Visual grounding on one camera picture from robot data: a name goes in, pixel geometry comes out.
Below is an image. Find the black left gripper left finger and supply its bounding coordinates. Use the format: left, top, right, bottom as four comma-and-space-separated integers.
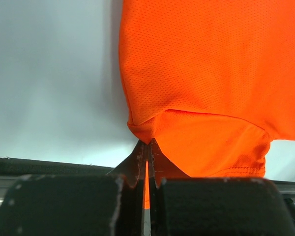
0, 142, 145, 236

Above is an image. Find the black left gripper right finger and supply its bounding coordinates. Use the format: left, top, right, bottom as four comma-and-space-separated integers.
147, 140, 295, 236

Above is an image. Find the orange t shirt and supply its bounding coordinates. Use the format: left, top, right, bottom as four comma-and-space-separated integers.
118, 0, 295, 209

